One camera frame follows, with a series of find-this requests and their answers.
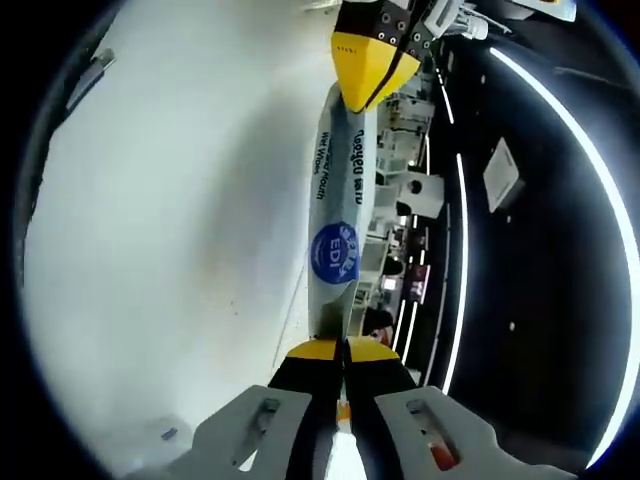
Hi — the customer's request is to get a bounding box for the long ceiling light strip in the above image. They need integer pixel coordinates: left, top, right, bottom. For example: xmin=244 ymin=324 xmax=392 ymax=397
xmin=452 ymin=149 xmax=470 ymax=286
xmin=489 ymin=47 xmax=629 ymax=471

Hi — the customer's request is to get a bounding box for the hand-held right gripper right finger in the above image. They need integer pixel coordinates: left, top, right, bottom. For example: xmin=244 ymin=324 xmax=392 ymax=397
xmin=344 ymin=335 xmax=512 ymax=480

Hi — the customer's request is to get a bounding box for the wet wipes packet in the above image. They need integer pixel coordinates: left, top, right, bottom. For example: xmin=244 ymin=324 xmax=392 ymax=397
xmin=305 ymin=82 xmax=379 ymax=344

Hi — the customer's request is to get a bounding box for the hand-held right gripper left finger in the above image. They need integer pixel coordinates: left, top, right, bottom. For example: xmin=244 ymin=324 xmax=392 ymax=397
xmin=167 ymin=338 xmax=345 ymax=480

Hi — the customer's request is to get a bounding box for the ceiling air vent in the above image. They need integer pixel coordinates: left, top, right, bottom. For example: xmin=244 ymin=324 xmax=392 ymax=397
xmin=482 ymin=138 xmax=526 ymax=211

